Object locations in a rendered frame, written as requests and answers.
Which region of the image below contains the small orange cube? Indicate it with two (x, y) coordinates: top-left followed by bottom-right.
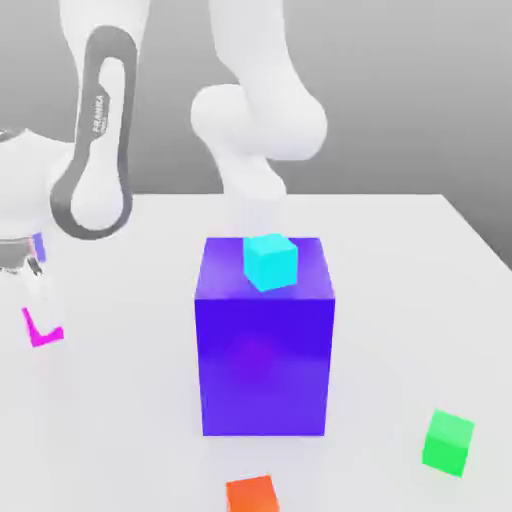
(224, 474), (281, 512)

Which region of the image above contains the small magenta cube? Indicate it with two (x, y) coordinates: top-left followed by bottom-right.
(20, 306), (65, 348)

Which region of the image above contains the large purple box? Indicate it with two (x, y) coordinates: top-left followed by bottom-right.
(194, 236), (336, 438)

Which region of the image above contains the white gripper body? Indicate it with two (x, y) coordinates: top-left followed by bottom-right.
(21, 273), (65, 336)

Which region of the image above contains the small cyan cube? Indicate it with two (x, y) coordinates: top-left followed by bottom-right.
(242, 233), (300, 293)

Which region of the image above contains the small green cube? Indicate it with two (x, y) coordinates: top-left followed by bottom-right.
(421, 408), (476, 479)

